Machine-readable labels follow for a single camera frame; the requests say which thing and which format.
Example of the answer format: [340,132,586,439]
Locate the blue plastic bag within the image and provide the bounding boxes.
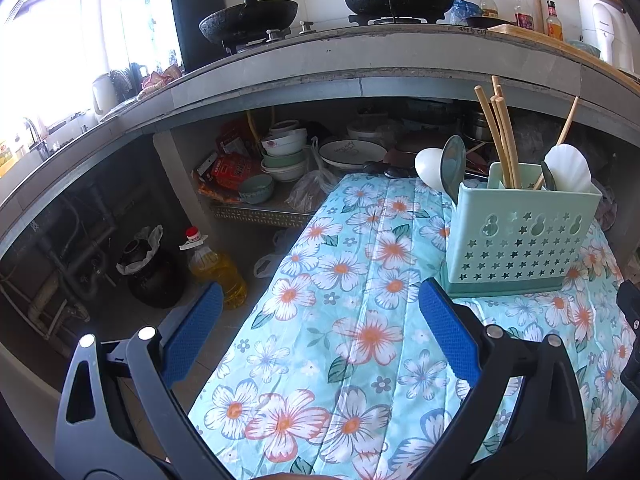
[447,0,483,26]

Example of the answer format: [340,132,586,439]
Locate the purple label sauce bottle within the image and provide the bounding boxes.
[511,0,535,31]

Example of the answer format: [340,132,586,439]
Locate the white kitchen appliance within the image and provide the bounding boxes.
[579,0,628,68]

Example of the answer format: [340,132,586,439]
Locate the floral light blue blanket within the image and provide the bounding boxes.
[187,172,638,480]

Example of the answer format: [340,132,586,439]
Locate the black jar with plastic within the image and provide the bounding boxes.
[116,225,187,309]

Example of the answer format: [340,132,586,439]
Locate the grey translucent plastic bag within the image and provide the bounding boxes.
[285,137,341,213]

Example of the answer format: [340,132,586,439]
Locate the cooking oil bottle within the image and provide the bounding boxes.
[180,226,249,311]

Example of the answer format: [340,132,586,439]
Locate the metal sink faucet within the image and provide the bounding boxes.
[22,117,51,158]

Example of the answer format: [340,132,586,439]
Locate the green perforated utensil holder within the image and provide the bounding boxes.
[440,161,603,296]

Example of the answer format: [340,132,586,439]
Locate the black stove side panel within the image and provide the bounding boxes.
[166,0,236,73]

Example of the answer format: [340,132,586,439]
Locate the white plastic spoon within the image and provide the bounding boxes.
[414,147,447,192]
[542,144,592,193]

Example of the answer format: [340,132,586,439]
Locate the white floral bowl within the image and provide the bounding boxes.
[260,129,308,157]

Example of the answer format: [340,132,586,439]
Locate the grey drain pipes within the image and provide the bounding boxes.
[0,180,118,341]

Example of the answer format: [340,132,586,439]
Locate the white plastic bag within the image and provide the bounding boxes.
[253,252,291,281]

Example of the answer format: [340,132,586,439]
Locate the pink cloth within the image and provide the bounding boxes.
[139,65,183,98]

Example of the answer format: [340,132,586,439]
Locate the plain white bowl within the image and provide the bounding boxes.
[262,162,306,184]

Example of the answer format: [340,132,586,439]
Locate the teal bowl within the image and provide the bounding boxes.
[237,174,275,204]

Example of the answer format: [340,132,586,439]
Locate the gas stove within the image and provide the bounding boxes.
[220,10,451,56]

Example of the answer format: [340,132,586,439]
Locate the wooden chopstick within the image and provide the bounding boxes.
[491,76,522,188]
[533,96,580,191]
[474,86,511,188]
[490,95,517,188]

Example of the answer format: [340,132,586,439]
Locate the steel pot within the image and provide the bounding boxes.
[462,110,493,141]

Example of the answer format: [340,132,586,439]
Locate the grey concrete counter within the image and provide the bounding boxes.
[0,22,640,281]

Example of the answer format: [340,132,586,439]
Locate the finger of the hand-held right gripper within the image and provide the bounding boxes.
[616,280,640,333]

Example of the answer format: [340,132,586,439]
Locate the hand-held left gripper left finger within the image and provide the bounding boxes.
[54,281,236,480]

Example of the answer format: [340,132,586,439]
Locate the black wok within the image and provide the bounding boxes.
[199,0,299,45]

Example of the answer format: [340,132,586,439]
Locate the bright window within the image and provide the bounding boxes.
[0,0,171,136]

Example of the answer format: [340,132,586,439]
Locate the white kettle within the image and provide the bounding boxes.
[91,74,118,116]

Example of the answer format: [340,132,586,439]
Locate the green bowl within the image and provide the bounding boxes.
[261,150,307,169]

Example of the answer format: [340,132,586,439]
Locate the black bowl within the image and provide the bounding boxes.
[462,16,516,30]

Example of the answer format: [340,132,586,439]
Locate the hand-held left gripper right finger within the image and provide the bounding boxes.
[400,277,588,480]

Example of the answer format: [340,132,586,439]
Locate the white dark rimmed plate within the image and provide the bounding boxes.
[318,139,387,170]

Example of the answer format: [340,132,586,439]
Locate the red cap orange bottle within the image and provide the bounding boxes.
[545,0,564,41]

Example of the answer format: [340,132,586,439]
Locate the red snack packets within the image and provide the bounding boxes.
[192,120,256,198]

